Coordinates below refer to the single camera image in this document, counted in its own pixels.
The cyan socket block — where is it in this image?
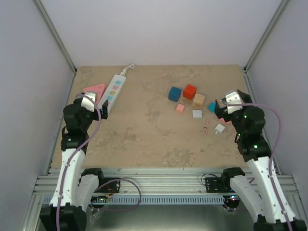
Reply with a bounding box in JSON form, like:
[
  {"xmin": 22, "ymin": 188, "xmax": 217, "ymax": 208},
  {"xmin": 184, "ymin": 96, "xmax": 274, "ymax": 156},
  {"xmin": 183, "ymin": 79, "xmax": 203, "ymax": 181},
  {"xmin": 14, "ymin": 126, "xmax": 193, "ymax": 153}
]
[{"xmin": 207, "ymin": 102, "xmax": 216, "ymax": 113}]

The small white round charger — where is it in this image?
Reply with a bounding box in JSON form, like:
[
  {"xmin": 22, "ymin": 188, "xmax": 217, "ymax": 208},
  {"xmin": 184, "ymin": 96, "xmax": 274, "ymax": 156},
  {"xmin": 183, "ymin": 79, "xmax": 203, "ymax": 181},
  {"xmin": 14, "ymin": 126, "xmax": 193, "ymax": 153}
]
[{"xmin": 214, "ymin": 124, "xmax": 225, "ymax": 134}]

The beige cube socket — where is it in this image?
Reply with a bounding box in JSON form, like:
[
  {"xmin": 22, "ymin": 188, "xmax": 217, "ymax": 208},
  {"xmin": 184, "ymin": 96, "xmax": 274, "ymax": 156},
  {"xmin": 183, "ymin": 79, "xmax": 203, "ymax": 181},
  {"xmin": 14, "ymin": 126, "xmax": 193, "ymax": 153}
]
[{"xmin": 192, "ymin": 93, "xmax": 205, "ymax": 109}]

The white usb charger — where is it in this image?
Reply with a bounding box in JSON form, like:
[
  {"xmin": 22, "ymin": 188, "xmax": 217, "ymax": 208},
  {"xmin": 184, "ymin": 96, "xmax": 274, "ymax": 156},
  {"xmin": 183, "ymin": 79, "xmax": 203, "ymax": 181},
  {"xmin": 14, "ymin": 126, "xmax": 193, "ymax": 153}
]
[{"xmin": 192, "ymin": 109, "xmax": 203, "ymax": 119}]

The pink power strip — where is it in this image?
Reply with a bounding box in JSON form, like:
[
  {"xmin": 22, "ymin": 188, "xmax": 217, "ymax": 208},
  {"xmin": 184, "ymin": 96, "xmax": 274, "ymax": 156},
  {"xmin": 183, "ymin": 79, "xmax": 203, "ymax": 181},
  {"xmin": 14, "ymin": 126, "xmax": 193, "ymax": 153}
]
[{"xmin": 83, "ymin": 83, "xmax": 106, "ymax": 104}]

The white power strip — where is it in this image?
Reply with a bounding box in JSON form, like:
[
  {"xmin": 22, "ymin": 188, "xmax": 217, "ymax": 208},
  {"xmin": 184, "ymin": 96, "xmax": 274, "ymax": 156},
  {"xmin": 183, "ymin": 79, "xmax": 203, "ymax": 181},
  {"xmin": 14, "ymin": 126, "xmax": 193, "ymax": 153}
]
[{"xmin": 98, "ymin": 75, "xmax": 127, "ymax": 114}]

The red cube socket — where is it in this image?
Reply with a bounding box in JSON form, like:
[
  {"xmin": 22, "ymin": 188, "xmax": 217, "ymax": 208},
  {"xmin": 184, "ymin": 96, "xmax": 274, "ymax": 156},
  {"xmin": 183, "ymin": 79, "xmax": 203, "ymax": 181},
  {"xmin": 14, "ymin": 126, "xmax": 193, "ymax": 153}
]
[{"xmin": 183, "ymin": 84, "xmax": 197, "ymax": 100}]

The pink rectangular adapter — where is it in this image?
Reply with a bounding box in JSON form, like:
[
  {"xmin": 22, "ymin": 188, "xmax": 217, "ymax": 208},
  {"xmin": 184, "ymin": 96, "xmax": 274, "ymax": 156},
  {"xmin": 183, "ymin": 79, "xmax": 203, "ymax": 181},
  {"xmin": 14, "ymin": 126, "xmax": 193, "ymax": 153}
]
[{"xmin": 176, "ymin": 103, "xmax": 185, "ymax": 113}]

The blue cube socket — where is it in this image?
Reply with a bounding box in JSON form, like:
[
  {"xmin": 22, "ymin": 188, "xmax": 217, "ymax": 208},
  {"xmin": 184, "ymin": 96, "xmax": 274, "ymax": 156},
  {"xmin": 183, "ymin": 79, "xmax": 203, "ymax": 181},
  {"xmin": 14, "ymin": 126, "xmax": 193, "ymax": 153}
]
[{"xmin": 168, "ymin": 87, "xmax": 181, "ymax": 102}]

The pink round plug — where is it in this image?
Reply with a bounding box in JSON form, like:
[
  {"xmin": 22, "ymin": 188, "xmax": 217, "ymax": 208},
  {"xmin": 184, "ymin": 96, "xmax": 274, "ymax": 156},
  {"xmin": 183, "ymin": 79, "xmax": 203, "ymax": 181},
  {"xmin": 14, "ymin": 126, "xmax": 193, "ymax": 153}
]
[{"xmin": 219, "ymin": 118, "xmax": 232, "ymax": 124}]

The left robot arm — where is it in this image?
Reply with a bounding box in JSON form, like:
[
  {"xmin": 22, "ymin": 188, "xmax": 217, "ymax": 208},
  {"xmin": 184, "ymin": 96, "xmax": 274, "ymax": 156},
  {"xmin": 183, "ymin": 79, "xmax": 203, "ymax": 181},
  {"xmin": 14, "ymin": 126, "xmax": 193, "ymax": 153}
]
[{"xmin": 39, "ymin": 96, "xmax": 108, "ymax": 231}]

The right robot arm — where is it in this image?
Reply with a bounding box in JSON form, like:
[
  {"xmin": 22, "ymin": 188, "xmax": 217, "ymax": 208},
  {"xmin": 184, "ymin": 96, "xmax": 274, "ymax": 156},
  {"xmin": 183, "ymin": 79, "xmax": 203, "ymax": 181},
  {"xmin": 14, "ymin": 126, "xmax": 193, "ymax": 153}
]
[{"xmin": 215, "ymin": 90, "xmax": 307, "ymax": 231}]

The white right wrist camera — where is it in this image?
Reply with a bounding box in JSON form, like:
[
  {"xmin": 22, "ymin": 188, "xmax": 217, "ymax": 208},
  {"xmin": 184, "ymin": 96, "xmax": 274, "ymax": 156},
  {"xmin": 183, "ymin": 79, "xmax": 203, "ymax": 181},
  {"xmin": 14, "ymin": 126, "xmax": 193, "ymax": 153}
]
[{"xmin": 220, "ymin": 90, "xmax": 243, "ymax": 115}]

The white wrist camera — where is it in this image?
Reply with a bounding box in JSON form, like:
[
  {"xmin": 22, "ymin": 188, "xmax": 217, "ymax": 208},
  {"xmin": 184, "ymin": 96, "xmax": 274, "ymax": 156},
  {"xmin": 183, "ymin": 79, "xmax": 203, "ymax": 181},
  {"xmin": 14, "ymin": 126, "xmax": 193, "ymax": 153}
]
[
  {"xmin": 81, "ymin": 91, "xmax": 96, "ymax": 112},
  {"xmin": 220, "ymin": 90, "xmax": 243, "ymax": 115}
]

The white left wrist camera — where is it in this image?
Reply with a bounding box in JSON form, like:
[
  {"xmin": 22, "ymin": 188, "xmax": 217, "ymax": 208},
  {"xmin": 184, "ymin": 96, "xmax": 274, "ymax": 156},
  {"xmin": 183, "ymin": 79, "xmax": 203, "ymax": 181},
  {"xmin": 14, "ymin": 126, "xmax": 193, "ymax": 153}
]
[{"xmin": 81, "ymin": 91, "xmax": 96, "ymax": 112}]

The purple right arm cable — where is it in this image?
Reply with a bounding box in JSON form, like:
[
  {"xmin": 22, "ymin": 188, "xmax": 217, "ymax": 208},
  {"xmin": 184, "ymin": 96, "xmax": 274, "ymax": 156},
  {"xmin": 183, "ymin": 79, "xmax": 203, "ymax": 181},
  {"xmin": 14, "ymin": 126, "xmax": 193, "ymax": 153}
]
[{"xmin": 225, "ymin": 103, "xmax": 294, "ymax": 231}]

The aluminium frame post right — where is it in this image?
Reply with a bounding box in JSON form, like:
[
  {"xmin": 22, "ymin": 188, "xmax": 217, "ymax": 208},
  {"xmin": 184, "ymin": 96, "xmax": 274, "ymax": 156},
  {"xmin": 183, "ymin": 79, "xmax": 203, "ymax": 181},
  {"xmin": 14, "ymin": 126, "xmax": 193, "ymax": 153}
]
[{"xmin": 243, "ymin": 0, "xmax": 292, "ymax": 73}]

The aluminium frame post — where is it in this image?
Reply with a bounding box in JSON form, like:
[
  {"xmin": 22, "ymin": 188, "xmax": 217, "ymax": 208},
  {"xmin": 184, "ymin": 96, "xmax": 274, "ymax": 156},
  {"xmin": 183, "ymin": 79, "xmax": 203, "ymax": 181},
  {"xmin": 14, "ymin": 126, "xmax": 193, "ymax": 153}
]
[
  {"xmin": 243, "ymin": 0, "xmax": 292, "ymax": 73},
  {"xmin": 33, "ymin": 0, "xmax": 77, "ymax": 74}
]

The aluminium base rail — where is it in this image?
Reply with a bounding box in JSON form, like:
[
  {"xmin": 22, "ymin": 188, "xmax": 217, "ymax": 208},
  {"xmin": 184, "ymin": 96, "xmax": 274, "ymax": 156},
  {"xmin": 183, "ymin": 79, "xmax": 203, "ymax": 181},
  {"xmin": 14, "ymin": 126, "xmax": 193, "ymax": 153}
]
[{"xmin": 33, "ymin": 167, "xmax": 298, "ymax": 195}]

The aluminium frame post left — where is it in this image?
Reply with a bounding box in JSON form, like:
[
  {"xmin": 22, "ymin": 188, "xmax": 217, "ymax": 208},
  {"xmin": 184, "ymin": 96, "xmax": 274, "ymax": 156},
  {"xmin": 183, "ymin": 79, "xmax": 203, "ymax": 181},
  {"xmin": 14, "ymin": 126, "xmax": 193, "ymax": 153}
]
[{"xmin": 33, "ymin": 0, "xmax": 77, "ymax": 74}]

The grey slotted cable duct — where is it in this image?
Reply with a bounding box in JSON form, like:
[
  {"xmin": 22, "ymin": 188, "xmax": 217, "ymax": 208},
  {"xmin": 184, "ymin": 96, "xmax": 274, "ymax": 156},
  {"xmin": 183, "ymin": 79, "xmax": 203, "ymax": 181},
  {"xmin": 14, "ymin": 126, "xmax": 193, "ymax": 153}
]
[{"xmin": 44, "ymin": 195, "xmax": 227, "ymax": 205}]

